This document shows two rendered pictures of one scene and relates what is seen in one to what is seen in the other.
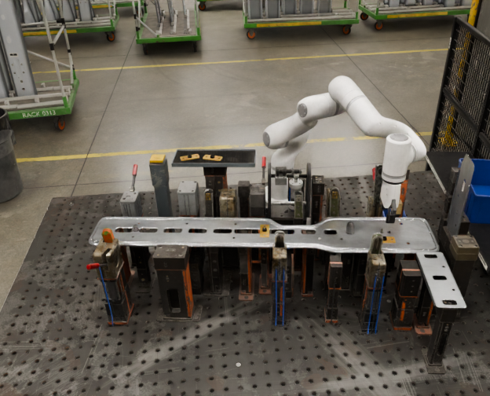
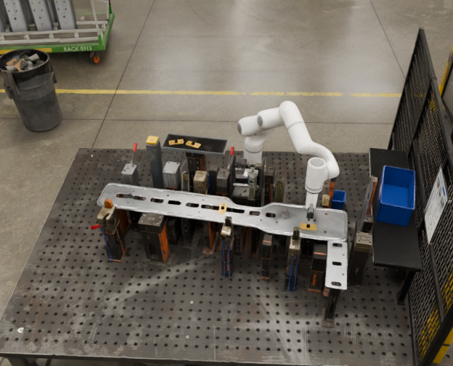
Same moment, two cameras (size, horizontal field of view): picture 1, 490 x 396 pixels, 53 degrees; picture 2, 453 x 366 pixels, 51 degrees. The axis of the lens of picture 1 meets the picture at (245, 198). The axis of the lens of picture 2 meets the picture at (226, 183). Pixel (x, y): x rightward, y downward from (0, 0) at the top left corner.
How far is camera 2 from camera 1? 0.76 m
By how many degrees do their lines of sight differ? 12
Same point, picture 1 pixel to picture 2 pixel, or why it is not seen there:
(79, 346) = (87, 274)
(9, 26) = not seen: outside the picture
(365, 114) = (298, 138)
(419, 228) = (338, 219)
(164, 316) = (147, 259)
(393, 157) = (311, 176)
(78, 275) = (91, 218)
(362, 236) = (292, 222)
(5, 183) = (46, 116)
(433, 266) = (335, 253)
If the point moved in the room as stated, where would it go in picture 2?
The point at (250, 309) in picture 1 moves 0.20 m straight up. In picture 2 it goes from (209, 261) to (207, 238)
